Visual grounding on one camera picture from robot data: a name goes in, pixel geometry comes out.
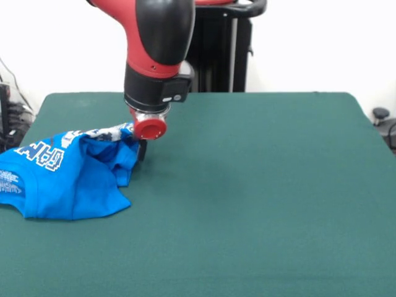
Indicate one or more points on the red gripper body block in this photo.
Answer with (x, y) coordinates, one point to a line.
(150, 128)

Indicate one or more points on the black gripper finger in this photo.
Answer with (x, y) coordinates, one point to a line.
(142, 151)

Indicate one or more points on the blue printed t-shirt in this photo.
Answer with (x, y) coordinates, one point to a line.
(77, 191)

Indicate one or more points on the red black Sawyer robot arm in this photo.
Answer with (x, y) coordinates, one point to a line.
(154, 52)

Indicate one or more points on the dark green table cloth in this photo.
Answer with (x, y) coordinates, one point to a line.
(247, 201)

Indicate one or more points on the black electronics box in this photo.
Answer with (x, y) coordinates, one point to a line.
(3, 108)

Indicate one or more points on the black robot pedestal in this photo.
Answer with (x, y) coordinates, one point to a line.
(222, 55)

